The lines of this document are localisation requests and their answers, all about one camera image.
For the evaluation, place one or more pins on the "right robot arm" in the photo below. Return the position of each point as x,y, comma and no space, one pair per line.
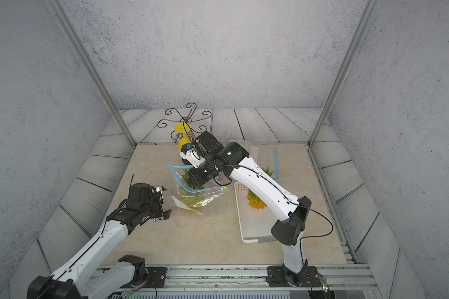
209,158

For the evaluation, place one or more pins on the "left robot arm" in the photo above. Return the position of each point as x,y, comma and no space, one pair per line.
74,280

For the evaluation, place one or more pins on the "red blue patterned bowl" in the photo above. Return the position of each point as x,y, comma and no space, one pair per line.
221,179

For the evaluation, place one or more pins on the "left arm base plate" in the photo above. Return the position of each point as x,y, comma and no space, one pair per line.
147,278

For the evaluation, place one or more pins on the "zip-top bag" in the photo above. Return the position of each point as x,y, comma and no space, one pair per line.
266,156
174,174

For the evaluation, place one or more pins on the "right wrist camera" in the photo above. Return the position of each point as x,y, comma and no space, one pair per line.
190,156

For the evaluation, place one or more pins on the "aluminium mounting rail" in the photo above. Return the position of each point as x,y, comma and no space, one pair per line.
327,281

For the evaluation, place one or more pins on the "copper wire glass stand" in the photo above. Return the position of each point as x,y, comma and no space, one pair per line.
198,120

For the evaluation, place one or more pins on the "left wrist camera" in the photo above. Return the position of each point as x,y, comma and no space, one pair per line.
159,194

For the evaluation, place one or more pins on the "yellow plastic wine glass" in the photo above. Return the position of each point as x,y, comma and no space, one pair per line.
182,129

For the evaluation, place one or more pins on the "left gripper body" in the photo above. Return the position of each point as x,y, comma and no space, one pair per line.
154,208

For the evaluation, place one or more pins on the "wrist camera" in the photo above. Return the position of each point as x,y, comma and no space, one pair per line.
159,194
190,156

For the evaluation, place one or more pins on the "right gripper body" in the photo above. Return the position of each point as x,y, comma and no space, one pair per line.
203,174

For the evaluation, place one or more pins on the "white perforated plastic basket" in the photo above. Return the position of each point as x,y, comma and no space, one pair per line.
255,224

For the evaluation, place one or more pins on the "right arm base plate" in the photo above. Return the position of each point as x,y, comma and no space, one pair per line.
279,276

